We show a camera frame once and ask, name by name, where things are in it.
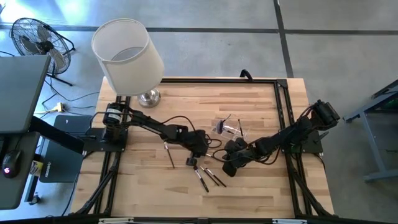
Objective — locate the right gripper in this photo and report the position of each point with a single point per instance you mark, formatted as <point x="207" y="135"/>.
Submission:
<point x="241" y="157"/>

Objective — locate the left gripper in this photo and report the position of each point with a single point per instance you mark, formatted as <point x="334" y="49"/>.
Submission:
<point x="200" y="147"/>

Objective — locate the thin black makeup brush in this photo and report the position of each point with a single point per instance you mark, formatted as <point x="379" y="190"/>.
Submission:
<point x="216" y="178"/>
<point x="240" y="127"/>

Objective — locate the large fluffy powder brush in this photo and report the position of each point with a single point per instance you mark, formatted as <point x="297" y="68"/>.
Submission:
<point x="219" y="126"/>

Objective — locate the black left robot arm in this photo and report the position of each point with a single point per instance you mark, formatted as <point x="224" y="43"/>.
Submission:
<point x="155" y="126"/>

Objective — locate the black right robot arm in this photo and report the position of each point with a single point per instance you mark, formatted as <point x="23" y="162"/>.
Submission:
<point x="289" y="133"/>

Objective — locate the clear acrylic organizer container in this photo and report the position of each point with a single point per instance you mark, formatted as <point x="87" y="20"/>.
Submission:
<point x="245" y="133"/>

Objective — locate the black chair back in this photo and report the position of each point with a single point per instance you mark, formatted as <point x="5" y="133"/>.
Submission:
<point x="245" y="72"/>

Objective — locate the silver aluminium bar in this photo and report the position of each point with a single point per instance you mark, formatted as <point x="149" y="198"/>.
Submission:
<point x="289" y="221"/>
<point x="115" y="220"/>

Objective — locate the table lamp white shade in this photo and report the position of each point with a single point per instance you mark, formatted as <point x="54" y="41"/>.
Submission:
<point x="130" y="74"/>

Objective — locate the black computer case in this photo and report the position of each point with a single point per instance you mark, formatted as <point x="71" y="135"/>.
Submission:
<point x="62" y="165"/>

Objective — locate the black diagonal desk bar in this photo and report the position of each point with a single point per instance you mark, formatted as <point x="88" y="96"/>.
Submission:
<point x="56" y="134"/>

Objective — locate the yellow power plug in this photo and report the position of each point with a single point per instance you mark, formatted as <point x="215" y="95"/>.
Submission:
<point x="59" y="107"/>

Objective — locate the yellow label sticker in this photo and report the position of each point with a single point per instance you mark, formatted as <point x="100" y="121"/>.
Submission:
<point x="36" y="168"/>

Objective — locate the dark desk surface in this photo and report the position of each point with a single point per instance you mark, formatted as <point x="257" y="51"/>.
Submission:
<point x="18" y="193"/>

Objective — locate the black computer mouse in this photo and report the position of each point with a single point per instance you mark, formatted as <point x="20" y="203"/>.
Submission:
<point x="12" y="161"/>

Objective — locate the grey desk top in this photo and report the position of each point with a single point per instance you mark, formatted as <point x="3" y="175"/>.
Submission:
<point x="21" y="90"/>

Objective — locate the black floor fan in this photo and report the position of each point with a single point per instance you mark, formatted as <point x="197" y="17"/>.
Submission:
<point x="43" y="46"/>

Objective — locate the black aluminium table frame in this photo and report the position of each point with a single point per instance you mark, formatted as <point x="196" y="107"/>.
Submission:
<point x="217" y="81"/>

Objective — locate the grey metal table frame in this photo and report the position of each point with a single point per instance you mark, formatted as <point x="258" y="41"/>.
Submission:
<point x="371" y="138"/>

